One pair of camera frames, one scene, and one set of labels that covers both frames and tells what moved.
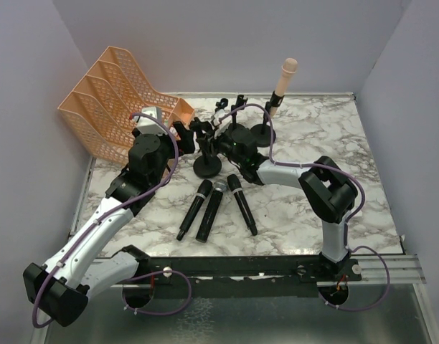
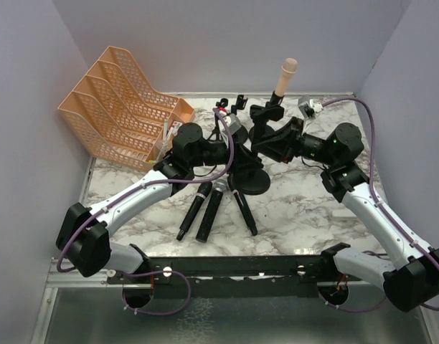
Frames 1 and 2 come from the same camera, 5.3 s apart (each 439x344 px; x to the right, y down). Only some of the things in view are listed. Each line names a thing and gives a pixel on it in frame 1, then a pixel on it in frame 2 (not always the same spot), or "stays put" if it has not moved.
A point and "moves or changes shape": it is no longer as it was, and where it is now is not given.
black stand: [206, 166] moves or changes shape
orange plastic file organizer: [98, 111] stays put
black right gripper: [212, 142] → [291, 135]
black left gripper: [185, 137] → [241, 158]
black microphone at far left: [205, 187] stays put
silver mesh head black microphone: [209, 216] stays put
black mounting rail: [252, 276] stays put
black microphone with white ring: [235, 185] stays put
